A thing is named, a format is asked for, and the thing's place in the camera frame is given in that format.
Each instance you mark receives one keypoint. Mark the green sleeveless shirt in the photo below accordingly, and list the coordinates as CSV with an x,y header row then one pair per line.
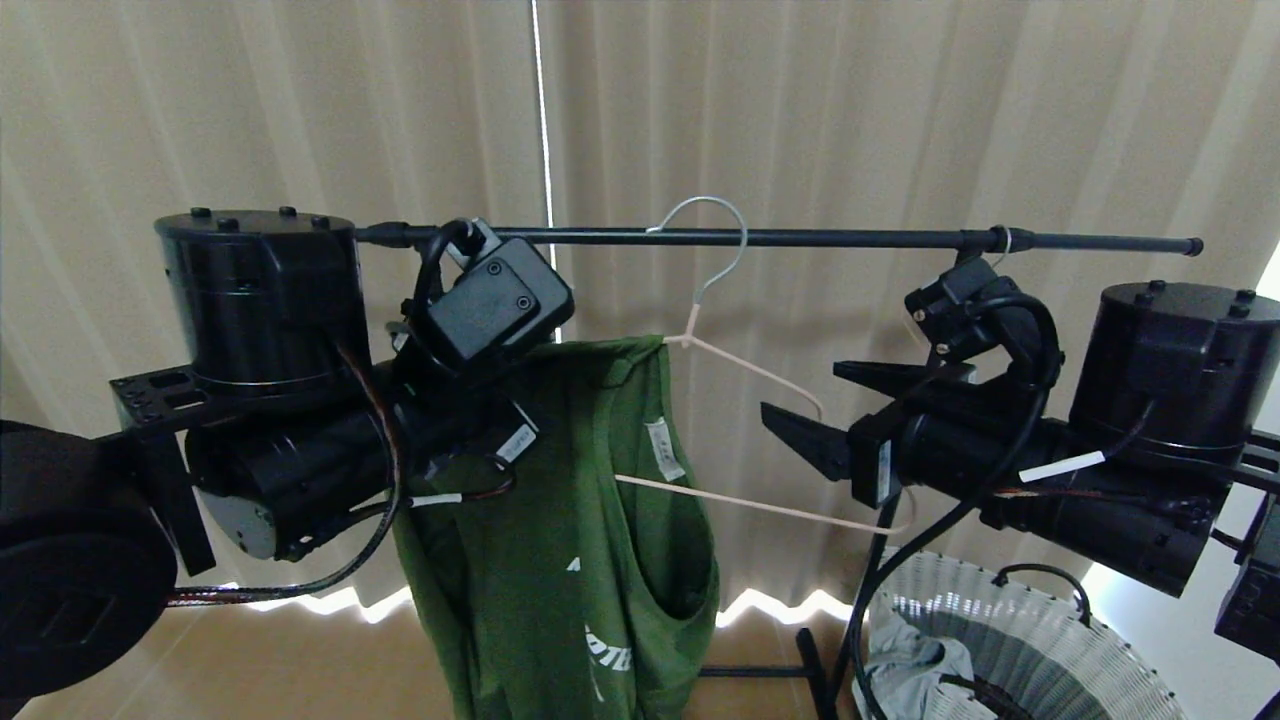
x,y
560,560

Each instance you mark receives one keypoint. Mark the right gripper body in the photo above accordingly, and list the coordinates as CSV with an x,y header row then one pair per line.
x,y
1080,500

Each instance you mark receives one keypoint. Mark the white laundry basket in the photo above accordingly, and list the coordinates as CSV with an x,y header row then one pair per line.
x,y
1060,650

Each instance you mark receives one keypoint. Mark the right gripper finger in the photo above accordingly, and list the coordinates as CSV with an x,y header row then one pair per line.
x,y
910,378
815,445

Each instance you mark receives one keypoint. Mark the black clothes rack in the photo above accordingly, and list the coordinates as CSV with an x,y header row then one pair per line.
x,y
850,238

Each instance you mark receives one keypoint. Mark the pale grey garment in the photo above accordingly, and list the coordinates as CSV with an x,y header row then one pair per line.
x,y
905,665

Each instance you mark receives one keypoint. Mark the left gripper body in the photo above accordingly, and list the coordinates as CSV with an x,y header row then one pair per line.
x,y
320,470

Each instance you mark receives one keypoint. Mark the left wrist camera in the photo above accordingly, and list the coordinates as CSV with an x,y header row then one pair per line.
x,y
495,300

